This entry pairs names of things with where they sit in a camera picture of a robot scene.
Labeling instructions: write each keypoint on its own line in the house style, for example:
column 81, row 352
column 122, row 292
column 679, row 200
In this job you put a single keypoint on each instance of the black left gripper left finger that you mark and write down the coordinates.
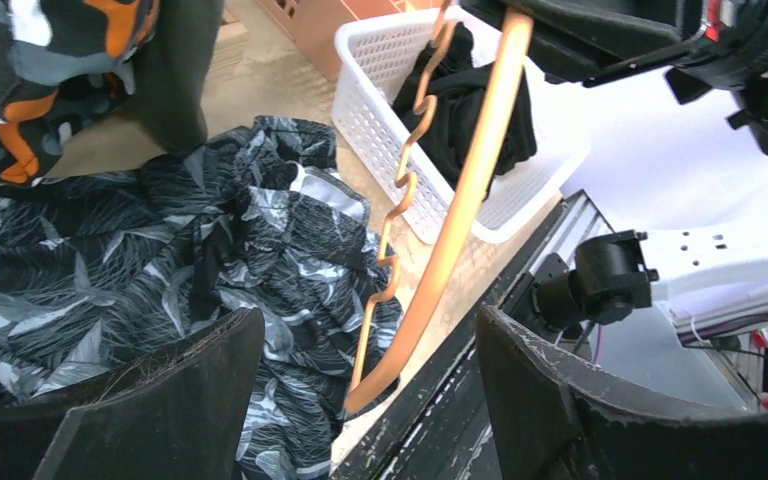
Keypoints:
column 174, row 414

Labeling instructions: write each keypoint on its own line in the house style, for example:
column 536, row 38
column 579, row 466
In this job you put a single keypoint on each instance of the olive green shorts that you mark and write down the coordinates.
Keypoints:
column 171, row 70

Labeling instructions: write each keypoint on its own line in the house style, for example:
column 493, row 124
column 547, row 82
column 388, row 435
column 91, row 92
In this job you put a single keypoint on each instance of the black shorts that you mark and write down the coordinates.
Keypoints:
column 460, row 89

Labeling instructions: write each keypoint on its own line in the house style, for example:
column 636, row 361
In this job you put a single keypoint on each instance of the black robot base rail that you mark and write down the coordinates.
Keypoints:
column 438, row 426

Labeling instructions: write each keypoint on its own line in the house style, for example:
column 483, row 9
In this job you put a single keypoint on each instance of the orange plastic file organizer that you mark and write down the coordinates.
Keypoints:
column 312, row 24

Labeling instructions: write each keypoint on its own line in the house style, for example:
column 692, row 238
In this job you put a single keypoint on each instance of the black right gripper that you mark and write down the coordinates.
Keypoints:
column 703, row 45

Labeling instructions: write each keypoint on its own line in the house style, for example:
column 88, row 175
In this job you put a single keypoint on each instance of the orange camouflage shorts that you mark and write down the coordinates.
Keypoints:
column 63, row 66

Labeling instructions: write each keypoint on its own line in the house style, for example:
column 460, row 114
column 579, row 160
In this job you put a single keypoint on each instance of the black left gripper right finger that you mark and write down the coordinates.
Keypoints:
column 557, row 416

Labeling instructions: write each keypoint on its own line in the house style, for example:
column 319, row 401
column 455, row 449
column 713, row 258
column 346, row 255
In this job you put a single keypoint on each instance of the dark leaf-print shorts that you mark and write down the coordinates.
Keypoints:
column 98, row 271

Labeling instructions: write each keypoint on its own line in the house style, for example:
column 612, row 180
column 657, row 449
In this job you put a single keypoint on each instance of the orange plastic hanger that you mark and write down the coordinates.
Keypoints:
column 491, row 127

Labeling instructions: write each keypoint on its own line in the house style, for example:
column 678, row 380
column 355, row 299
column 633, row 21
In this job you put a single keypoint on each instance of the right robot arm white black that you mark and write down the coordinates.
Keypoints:
column 617, row 273

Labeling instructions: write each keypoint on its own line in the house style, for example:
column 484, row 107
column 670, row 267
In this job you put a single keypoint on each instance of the white plastic basket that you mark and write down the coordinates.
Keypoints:
column 377, row 55

